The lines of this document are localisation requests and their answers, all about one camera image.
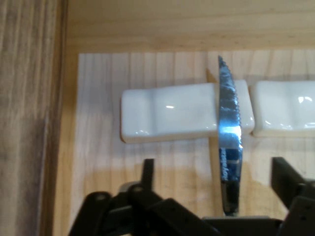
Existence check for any serrated steel table knife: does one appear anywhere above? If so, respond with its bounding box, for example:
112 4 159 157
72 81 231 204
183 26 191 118
217 55 245 217

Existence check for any dark wooden drawer cabinet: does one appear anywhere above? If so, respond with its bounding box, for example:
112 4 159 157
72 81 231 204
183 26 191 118
0 0 69 236

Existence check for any white ceramic cutlery rest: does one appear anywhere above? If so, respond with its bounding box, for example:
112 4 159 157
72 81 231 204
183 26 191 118
249 80 315 138
120 79 255 144

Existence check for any light wooden drawer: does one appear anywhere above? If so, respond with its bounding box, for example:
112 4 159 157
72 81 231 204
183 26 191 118
39 0 315 236

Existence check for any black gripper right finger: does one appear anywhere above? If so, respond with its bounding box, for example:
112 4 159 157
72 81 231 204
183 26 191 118
270 156 315 236

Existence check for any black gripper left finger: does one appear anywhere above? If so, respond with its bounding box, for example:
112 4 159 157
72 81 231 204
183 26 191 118
67 158 222 236

